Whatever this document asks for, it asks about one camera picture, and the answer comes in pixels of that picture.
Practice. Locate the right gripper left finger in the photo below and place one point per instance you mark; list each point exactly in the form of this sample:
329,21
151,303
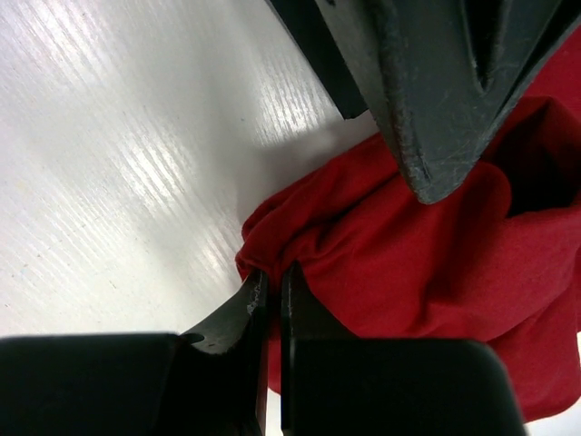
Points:
209,380

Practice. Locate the red t shirt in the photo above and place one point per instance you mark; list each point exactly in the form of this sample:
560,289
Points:
498,261

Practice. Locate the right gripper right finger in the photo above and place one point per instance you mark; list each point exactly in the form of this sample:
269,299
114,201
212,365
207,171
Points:
334,383

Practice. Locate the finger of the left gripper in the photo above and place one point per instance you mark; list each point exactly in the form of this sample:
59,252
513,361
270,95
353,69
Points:
338,41
453,70

